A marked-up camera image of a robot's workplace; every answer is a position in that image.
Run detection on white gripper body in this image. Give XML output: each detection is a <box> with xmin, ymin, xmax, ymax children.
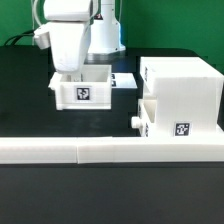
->
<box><xmin>49</xmin><ymin>22</ymin><xmax>91</xmax><ymax>74</ymax></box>

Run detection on white drawer with marker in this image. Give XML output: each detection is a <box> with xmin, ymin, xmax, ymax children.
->
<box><xmin>49</xmin><ymin>64</ymin><xmax>112</xmax><ymax>110</ymax></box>

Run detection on white drawer cabinet box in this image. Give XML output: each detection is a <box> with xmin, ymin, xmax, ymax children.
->
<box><xmin>140</xmin><ymin>57</ymin><xmax>224</xmax><ymax>137</ymax></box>

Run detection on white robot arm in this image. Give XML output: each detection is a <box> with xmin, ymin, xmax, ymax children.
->
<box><xmin>44</xmin><ymin>0</ymin><xmax>126</xmax><ymax>74</ymax></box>

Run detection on white marker tag sheet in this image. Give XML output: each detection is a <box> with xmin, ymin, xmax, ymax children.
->
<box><xmin>112</xmin><ymin>73</ymin><xmax>137</xmax><ymax>89</ymax></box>

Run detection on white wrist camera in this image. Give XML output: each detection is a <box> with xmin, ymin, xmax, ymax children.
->
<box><xmin>34</xmin><ymin>25</ymin><xmax>50</xmax><ymax>49</ymax></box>

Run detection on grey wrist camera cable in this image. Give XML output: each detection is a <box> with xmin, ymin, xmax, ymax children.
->
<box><xmin>31</xmin><ymin>0</ymin><xmax>44</xmax><ymax>29</ymax></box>

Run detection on black cables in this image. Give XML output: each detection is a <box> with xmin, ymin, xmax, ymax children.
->
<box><xmin>3</xmin><ymin>29</ymin><xmax>36</xmax><ymax>47</ymax></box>

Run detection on white L-shaped fence wall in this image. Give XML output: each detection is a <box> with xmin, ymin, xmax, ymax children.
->
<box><xmin>0</xmin><ymin>129</ymin><xmax>224</xmax><ymax>164</ymax></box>

